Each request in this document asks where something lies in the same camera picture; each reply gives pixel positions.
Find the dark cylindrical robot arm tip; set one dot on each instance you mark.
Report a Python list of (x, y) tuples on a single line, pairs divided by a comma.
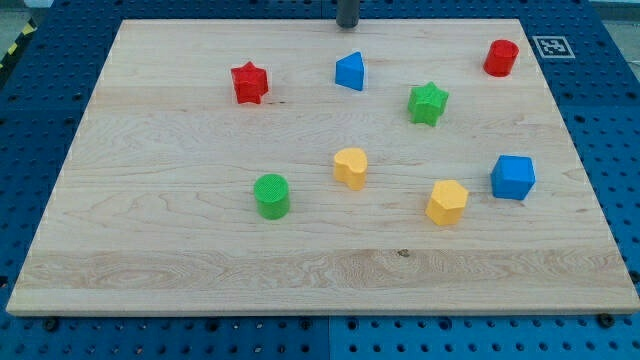
[(347, 13)]

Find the red star block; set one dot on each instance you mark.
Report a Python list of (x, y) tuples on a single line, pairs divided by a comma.
[(250, 83)]

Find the green star block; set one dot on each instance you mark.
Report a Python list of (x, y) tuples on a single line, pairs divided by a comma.
[(427, 104)]

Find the yellow heart block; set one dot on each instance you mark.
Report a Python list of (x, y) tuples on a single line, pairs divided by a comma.
[(350, 167)]

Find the green cylinder block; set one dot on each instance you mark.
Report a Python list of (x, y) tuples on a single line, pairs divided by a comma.
[(271, 192)]

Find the light wooden board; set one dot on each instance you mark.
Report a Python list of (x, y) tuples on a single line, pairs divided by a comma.
[(154, 213)]

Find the blue triangular prism block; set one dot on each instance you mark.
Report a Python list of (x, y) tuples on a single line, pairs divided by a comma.
[(350, 71)]

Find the yellow hexagon block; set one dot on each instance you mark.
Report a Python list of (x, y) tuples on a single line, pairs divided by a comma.
[(447, 202)]

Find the blue cube block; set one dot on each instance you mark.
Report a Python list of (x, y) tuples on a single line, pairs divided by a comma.
[(512, 177)]

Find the red cylinder block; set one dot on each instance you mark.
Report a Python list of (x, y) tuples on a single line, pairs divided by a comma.
[(501, 58)]

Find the white fiducial marker tag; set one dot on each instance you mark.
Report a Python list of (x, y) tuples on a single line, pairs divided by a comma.
[(553, 47)]

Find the yellow black hazard tape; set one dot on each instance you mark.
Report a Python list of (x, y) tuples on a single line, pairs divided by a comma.
[(17, 48)]

